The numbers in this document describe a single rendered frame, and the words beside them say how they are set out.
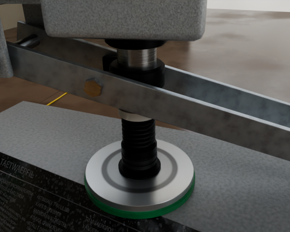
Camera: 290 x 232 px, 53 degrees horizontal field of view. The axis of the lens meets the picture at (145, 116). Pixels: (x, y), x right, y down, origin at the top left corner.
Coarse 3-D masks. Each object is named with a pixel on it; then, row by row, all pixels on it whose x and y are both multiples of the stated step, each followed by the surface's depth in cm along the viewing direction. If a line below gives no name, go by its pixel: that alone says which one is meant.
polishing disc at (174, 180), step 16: (112, 144) 65; (160, 144) 65; (96, 160) 60; (112, 160) 60; (160, 160) 59; (176, 160) 59; (96, 176) 55; (112, 176) 55; (160, 176) 55; (176, 176) 55; (192, 176) 55; (96, 192) 51; (112, 192) 51; (128, 192) 51; (144, 192) 51; (160, 192) 51; (176, 192) 51; (128, 208) 49; (144, 208) 49; (160, 208) 49
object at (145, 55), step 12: (156, 48) 46; (108, 60) 52; (120, 60) 46; (132, 60) 44; (144, 60) 45; (156, 60) 47; (120, 72) 44; (132, 72) 44; (144, 72) 44; (156, 72) 45; (156, 84) 46
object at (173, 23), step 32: (64, 0) 34; (96, 0) 33; (128, 0) 33; (160, 0) 32; (192, 0) 32; (64, 32) 36; (96, 32) 35; (128, 32) 35; (160, 32) 34; (192, 32) 34
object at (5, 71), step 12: (0, 0) 37; (12, 0) 37; (24, 0) 37; (36, 0) 37; (24, 12) 54; (36, 12) 54; (0, 24) 40; (36, 24) 55; (0, 36) 40; (0, 48) 41; (0, 60) 42; (0, 72) 43; (12, 72) 43
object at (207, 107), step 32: (32, 32) 53; (32, 64) 44; (64, 64) 43; (96, 64) 54; (96, 96) 45; (128, 96) 44; (160, 96) 43; (192, 96) 54; (224, 96) 53; (256, 96) 53; (192, 128) 45; (224, 128) 44; (256, 128) 43; (288, 128) 43; (288, 160) 45
